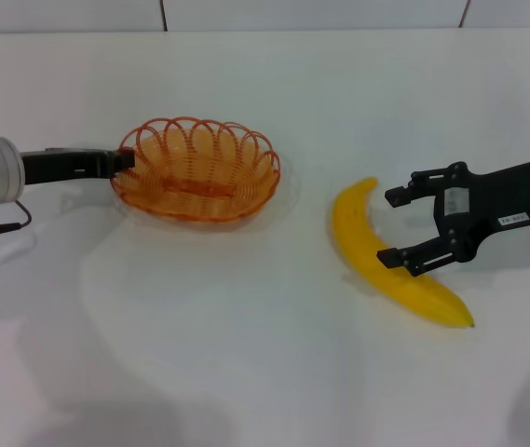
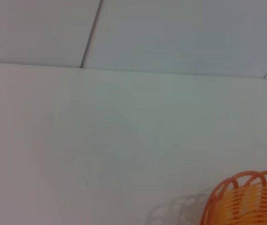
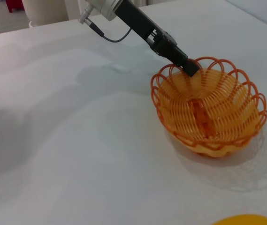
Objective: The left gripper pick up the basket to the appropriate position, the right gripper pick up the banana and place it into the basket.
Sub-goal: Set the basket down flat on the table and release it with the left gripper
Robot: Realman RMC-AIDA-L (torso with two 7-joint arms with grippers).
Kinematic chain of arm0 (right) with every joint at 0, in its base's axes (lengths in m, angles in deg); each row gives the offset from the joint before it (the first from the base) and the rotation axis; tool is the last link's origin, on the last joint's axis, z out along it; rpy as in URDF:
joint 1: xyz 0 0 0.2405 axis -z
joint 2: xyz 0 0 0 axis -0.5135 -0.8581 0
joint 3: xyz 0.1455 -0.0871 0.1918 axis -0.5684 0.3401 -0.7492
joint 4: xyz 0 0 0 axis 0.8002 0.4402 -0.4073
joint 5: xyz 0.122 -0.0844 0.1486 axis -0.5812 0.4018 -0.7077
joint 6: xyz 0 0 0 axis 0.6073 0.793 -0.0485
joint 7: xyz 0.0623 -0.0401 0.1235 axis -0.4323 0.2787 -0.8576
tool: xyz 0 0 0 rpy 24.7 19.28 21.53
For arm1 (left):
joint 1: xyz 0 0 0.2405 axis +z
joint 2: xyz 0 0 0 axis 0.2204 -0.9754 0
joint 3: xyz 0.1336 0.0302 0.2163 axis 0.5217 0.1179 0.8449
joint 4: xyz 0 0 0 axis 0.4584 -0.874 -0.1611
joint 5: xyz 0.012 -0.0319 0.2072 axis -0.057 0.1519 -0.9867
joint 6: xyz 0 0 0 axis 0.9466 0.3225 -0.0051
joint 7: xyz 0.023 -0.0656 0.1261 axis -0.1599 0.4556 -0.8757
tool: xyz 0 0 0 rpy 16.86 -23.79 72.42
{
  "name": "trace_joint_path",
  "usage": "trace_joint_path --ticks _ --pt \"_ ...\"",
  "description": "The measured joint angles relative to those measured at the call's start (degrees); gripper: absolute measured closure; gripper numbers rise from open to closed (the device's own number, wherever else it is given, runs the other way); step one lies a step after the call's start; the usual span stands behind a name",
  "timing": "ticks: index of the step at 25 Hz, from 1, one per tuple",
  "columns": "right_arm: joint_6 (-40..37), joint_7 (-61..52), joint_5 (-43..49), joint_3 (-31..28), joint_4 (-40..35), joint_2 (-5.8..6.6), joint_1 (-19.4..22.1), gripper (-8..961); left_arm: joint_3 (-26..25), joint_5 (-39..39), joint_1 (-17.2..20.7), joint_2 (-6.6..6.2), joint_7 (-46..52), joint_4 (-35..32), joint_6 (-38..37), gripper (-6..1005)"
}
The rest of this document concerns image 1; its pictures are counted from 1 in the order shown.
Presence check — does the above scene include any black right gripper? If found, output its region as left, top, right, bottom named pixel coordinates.
left=375, top=156, right=530, bottom=278

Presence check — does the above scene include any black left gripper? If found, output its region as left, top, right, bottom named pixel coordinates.
left=20, top=146, right=136, bottom=186

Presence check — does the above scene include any yellow banana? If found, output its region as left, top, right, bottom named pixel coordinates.
left=330, top=176, right=475, bottom=330

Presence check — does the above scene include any orange woven plastic basket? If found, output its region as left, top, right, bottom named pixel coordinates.
left=109, top=115, right=282, bottom=223

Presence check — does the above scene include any thin dark left wrist cable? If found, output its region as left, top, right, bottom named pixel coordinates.
left=0, top=200, right=33, bottom=234

